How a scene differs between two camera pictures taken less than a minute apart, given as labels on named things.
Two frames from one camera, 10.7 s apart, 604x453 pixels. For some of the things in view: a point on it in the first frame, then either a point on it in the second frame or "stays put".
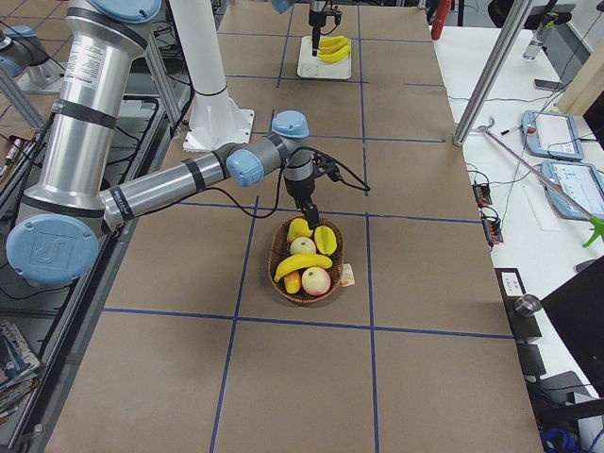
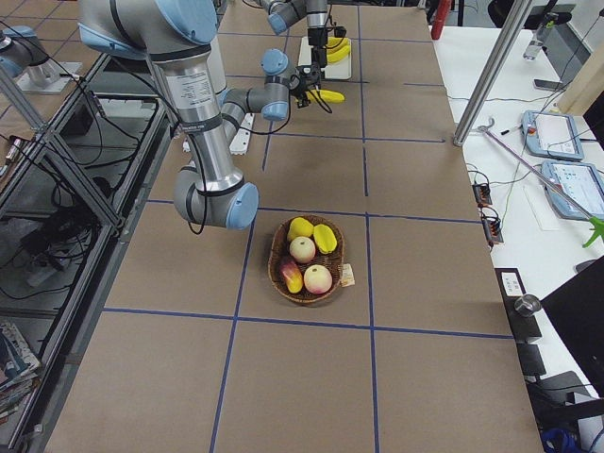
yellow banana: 334,57 stays put
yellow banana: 333,41 stays put
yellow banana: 327,49 stays put
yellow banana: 303,261 to 327,95
